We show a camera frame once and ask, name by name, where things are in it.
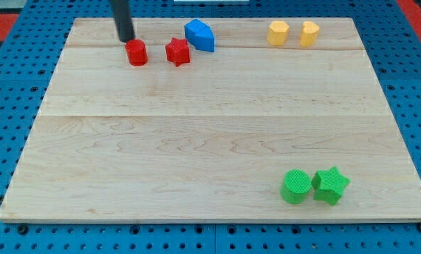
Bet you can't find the red star block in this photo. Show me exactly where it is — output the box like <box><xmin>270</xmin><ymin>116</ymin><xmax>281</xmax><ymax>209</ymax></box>
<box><xmin>165</xmin><ymin>37</ymin><xmax>191</xmax><ymax>67</ymax></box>

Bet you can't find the yellow heart block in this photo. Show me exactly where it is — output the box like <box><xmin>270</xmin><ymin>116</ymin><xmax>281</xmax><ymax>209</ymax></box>
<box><xmin>300</xmin><ymin>20</ymin><xmax>320</xmax><ymax>47</ymax></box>

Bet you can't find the green cylinder block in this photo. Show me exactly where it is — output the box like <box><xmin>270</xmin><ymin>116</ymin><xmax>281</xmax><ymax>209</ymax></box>
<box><xmin>280</xmin><ymin>169</ymin><xmax>312</xmax><ymax>205</ymax></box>

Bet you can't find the green star block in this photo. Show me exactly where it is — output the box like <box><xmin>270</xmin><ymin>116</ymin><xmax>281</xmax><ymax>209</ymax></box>
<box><xmin>312</xmin><ymin>167</ymin><xmax>350</xmax><ymax>205</ymax></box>

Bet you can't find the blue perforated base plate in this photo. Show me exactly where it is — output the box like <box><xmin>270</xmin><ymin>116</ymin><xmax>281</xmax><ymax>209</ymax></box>
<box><xmin>0</xmin><ymin>0</ymin><xmax>421</xmax><ymax>253</ymax></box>

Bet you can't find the blue cube block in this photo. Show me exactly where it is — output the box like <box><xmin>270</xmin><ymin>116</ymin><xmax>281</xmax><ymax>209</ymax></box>
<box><xmin>184</xmin><ymin>18</ymin><xmax>207</xmax><ymax>46</ymax></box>

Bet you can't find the red cylinder block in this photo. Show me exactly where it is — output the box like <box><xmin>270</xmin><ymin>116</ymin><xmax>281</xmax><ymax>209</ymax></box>
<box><xmin>125</xmin><ymin>39</ymin><xmax>148</xmax><ymax>66</ymax></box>

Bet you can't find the yellow hexagon block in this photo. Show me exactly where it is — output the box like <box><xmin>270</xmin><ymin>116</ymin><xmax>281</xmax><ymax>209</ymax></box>
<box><xmin>267</xmin><ymin>20</ymin><xmax>290</xmax><ymax>46</ymax></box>

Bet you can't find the light wooden board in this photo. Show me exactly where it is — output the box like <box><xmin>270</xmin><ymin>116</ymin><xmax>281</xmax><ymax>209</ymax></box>
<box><xmin>0</xmin><ymin>18</ymin><xmax>421</xmax><ymax>224</ymax></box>

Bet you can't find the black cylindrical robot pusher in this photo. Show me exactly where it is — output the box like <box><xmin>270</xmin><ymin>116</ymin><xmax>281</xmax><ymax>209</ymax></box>
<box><xmin>109</xmin><ymin>0</ymin><xmax>136</xmax><ymax>43</ymax></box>

